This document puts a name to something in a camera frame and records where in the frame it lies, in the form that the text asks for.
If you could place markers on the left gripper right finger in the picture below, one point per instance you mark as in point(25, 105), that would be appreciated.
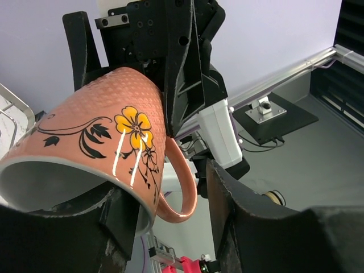
point(251, 233)

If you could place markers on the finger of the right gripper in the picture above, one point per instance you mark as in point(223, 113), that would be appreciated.
point(86, 64)
point(191, 83)

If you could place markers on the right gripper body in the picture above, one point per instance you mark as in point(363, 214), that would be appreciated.
point(149, 35)

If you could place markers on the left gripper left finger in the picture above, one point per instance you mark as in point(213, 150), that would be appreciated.
point(92, 233)

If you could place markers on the pink floral mug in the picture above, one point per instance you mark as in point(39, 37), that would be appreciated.
point(112, 129)

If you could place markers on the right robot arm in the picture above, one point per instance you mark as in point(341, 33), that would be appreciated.
point(217, 130)

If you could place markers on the wire dish rack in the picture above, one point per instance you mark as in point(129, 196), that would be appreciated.
point(16, 119)

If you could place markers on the black tripod base plate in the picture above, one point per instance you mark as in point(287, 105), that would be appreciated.
point(284, 118)

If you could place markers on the aluminium mounting rail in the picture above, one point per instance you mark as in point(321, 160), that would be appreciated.
point(337, 52)

